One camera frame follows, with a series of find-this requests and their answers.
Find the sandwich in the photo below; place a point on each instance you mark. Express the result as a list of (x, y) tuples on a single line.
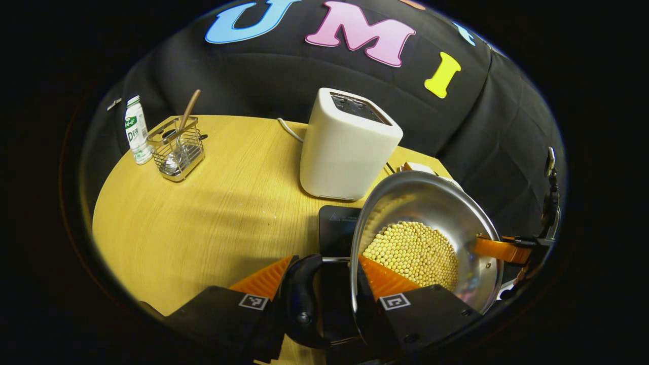
[(417, 167)]

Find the metal cloth clip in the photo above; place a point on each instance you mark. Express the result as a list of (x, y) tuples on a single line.
[(113, 104)]

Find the black backdrop cloth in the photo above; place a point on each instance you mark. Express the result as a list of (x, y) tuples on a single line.
[(284, 76)]

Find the white toaster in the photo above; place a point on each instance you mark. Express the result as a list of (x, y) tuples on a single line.
[(345, 152)]

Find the black induction cooktop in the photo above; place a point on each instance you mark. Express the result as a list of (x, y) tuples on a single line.
[(337, 228)]

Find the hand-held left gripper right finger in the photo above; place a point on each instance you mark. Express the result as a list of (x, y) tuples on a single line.
[(367, 309)]

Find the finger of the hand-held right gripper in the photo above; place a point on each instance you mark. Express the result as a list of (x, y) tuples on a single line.
[(499, 249)]

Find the pile of soybeans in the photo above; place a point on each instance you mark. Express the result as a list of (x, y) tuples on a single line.
[(416, 253)]

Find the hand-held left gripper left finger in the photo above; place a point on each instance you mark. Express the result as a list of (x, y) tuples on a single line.
[(268, 314)]

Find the white milk bottle green label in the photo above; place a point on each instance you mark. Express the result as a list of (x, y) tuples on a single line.
[(137, 137)]

